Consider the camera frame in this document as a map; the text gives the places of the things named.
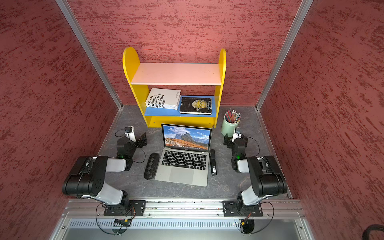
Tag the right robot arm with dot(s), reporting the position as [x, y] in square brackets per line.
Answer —
[267, 179]

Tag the coloured pencils bundle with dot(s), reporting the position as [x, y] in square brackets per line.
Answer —
[232, 116]

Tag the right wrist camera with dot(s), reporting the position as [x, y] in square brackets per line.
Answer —
[237, 133]

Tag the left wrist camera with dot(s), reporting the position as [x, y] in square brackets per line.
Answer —
[129, 131]

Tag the green pencil cup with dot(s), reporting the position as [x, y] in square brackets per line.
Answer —
[228, 128]

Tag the black book with gold emblem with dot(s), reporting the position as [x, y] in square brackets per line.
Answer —
[196, 106]

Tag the yellow shelf with pink board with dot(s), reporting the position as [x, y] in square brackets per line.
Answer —
[141, 75]

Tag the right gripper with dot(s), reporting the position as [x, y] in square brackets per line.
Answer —
[227, 140]

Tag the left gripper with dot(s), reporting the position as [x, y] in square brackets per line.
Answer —
[139, 141]

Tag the silver laptop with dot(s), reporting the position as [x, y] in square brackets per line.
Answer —
[185, 157]

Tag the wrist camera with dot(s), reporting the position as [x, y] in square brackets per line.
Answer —
[237, 133]
[129, 131]

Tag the aluminium mounting rail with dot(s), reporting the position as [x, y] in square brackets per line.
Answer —
[162, 208]

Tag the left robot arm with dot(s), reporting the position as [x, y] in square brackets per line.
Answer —
[87, 177]

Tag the black stapler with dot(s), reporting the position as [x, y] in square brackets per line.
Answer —
[213, 162]

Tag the white book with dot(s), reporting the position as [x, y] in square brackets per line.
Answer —
[163, 99]

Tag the black glasses case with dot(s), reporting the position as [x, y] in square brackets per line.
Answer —
[152, 166]

